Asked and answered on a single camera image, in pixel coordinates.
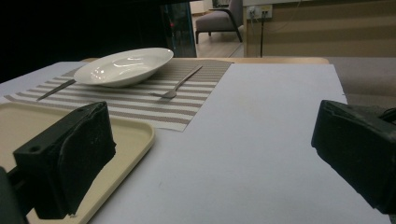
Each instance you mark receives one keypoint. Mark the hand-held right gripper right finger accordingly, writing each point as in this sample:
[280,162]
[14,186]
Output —
[358,149]

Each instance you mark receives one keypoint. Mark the white table cover sheet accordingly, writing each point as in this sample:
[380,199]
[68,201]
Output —
[264,140]

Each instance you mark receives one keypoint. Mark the beige plastic tray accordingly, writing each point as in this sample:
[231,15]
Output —
[130,137]

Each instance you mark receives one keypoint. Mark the steel fork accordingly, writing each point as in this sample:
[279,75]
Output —
[183,81]

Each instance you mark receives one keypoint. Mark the white deep plate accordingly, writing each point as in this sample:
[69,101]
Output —
[124,68]

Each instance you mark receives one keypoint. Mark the white wall power outlet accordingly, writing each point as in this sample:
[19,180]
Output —
[264,11]

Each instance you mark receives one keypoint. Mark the striped woven placemat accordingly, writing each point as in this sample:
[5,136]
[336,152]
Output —
[140,105]

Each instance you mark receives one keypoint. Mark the beige panelled counter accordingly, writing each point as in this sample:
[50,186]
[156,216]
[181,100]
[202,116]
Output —
[327,34]

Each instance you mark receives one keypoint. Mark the dark glass display case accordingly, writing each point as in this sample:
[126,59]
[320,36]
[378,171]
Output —
[182,34]

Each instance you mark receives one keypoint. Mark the grey armchair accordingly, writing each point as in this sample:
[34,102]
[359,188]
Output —
[214,21]

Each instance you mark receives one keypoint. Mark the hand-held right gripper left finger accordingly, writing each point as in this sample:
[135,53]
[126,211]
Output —
[74,161]

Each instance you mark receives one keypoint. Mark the steel table knife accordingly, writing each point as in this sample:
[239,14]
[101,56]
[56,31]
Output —
[56,89]

